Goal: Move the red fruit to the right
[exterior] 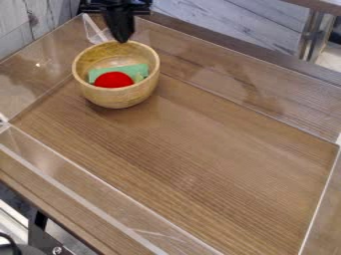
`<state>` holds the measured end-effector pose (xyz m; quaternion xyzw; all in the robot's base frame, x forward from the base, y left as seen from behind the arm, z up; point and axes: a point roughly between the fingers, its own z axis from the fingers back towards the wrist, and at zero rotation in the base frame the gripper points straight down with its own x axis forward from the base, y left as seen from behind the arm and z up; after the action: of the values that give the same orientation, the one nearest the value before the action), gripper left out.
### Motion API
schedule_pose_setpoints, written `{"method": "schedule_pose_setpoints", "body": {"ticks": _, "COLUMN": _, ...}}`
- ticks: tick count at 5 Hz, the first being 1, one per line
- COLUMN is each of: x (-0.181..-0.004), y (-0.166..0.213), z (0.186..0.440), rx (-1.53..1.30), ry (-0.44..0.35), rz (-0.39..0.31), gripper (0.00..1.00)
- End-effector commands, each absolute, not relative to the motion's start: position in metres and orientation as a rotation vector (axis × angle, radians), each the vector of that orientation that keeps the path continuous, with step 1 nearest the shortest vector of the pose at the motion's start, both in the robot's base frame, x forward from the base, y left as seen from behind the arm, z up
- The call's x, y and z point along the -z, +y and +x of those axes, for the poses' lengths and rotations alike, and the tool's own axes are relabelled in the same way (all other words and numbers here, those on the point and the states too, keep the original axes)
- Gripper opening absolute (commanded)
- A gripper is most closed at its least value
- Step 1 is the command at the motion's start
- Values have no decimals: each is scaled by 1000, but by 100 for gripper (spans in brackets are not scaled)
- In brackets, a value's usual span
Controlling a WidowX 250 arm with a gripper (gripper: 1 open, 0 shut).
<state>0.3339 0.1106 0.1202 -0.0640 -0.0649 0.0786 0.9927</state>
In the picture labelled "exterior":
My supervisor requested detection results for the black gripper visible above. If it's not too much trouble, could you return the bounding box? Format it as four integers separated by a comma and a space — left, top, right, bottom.
79, 0, 154, 43

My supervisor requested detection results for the red round fruit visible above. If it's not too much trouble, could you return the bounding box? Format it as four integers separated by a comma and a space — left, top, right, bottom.
94, 72, 135, 89

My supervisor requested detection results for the green sponge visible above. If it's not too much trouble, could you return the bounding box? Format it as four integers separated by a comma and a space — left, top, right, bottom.
89, 64, 150, 84

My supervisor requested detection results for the wooden bowl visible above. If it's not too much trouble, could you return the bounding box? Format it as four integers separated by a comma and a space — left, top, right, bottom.
73, 41, 161, 109

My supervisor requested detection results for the metal table leg background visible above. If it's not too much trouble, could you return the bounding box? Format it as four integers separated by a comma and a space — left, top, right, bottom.
297, 10, 336, 63

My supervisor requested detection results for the black table leg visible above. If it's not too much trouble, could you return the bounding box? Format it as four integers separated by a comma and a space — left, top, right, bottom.
28, 210, 75, 255

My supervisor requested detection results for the clear acrylic tray wall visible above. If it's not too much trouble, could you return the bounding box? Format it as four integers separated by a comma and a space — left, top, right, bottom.
0, 120, 222, 255

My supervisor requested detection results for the black cable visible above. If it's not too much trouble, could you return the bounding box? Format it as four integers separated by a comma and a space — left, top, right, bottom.
0, 232, 22, 255

